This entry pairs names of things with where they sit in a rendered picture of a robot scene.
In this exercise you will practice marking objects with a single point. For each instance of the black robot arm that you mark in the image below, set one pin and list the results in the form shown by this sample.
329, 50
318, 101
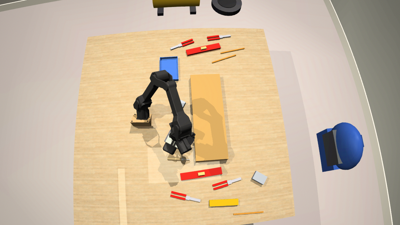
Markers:
181, 126

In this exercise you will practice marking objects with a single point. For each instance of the orange panel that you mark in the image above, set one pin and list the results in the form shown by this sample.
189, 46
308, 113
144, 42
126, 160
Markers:
208, 118

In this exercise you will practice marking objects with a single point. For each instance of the blue rectangular tray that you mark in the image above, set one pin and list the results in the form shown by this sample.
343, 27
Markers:
170, 64

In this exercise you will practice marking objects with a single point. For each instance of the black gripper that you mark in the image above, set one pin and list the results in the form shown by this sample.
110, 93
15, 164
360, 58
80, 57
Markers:
170, 148

